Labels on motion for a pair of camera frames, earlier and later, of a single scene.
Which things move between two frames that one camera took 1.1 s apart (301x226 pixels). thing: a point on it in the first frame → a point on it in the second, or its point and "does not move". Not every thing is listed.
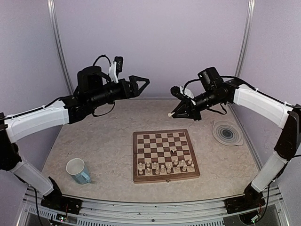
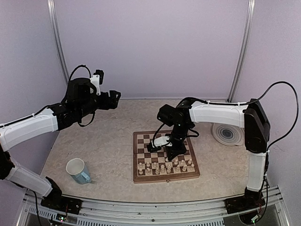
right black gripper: (187, 106) → (175, 151)
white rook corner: (192, 167) does not move
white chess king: (168, 166) does not move
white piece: (162, 168) does not move
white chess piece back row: (184, 167) does not move
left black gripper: (126, 93) → (113, 101)
